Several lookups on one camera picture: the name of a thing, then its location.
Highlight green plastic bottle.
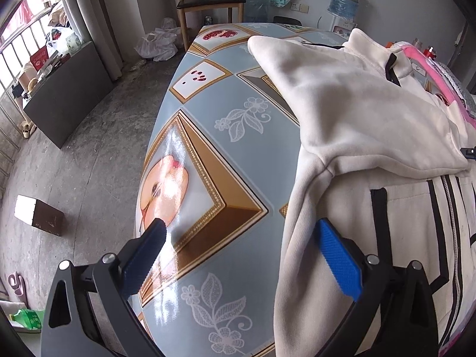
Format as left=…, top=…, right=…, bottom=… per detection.
left=9, top=308, right=45, bottom=331

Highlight white water dispenser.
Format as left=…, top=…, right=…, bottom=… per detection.
left=329, top=15, right=358, bottom=38

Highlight fruit-printed blue tablecloth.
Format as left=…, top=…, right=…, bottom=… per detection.
left=136, top=22, right=452, bottom=357

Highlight wooden chair dark seat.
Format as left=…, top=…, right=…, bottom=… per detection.
left=171, top=0, right=246, bottom=51

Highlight hanging red clothes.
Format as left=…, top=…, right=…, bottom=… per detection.
left=14, top=0, right=42, bottom=28

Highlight white plastic bag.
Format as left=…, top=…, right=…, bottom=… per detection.
left=134, top=18, right=183, bottom=62

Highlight metal window railing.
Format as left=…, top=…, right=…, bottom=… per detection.
left=0, top=5, right=64, bottom=179

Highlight red box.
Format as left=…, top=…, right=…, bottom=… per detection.
left=32, top=48, right=50, bottom=71

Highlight dark grey cabinet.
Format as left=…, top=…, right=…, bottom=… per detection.
left=23, top=41, right=114, bottom=149

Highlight white bag with dark print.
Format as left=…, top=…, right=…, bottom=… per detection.
left=46, top=28, right=83, bottom=56

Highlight brown box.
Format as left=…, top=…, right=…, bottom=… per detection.
left=14, top=194, right=65, bottom=237

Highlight pink cloth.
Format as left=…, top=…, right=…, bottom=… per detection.
left=387, top=43, right=476, bottom=127

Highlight clear empty water jug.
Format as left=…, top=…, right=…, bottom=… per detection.
left=243, top=0, right=276, bottom=23

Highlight beige sandal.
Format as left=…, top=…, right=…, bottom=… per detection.
left=21, top=118, right=38, bottom=139

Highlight pink slipper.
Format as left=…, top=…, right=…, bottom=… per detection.
left=7, top=272, right=28, bottom=300

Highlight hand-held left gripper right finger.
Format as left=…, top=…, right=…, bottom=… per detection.
left=314, top=217, right=439, bottom=357

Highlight beige curtain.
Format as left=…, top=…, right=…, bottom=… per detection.
left=59, top=0, right=145, bottom=80

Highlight cream hooded jacket black trim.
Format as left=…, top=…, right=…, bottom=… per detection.
left=247, top=28, right=476, bottom=357

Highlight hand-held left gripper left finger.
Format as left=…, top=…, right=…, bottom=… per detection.
left=40, top=217, right=168, bottom=357

